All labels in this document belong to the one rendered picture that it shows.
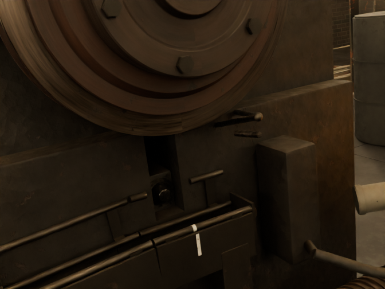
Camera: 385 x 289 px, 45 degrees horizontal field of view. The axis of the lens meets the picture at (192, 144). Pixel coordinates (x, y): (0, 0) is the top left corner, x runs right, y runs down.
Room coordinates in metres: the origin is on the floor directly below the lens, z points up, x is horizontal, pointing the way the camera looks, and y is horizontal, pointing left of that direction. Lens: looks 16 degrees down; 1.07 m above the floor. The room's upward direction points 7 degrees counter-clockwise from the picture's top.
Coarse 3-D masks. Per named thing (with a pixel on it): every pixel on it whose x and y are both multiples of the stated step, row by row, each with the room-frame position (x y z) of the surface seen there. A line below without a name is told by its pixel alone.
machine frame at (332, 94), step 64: (320, 0) 1.06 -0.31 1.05; (0, 64) 0.76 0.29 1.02; (320, 64) 1.06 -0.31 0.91; (0, 128) 0.75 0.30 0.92; (64, 128) 0.79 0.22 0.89; (256, 128) 0.90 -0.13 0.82; (320, 128) 0.98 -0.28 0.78; (0, 192) 0.68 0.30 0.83; (64, 192) 0.73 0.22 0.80; (128, 192) 0.78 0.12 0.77; (192, 192) 0.83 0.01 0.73; (256, 192) 0.90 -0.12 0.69; (320, 192) 0.98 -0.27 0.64; (0, 256) 0.67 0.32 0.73; (64, 256) 0.72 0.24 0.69; (256, 256) 0.89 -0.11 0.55
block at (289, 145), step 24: (264, 144) 0.87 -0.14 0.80; (288, 144) 0.84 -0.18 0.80; (312, 144) 0.84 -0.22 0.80; (264, 168) 0.86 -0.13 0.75; (288, 168) 0.81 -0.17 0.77; (312, 168) 0.83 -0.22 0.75; (264, 192) 0.87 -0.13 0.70; (288, 192) 0.81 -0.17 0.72; (312, 192) 0.83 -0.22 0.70; (264, 216) 0.88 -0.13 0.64; (288, 216) 0.81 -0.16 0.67; (312, 216) 0.83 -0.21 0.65; (264, 240) 0.88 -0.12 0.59; (288, 240) 0.81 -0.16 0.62; (312, 240) 0.83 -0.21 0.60
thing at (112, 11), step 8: (104, 0) 0.59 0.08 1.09; (112, 0) 0.59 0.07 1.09; (104, 8) 0.58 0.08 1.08; (112, 8) 0.59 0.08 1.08; (120, 8) 0.59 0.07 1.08; (112, 16) 0.59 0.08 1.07; (248, 24) 0.68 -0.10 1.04; (256, 24) 0.68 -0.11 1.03; (256, 32) 0.68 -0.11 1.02; (184, 56) 0.63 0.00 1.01; (176, 64) 0.63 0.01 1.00; (184, 64) 0.63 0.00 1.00; (192, 64) 0.63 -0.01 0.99; (184, 72) 0.63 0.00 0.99
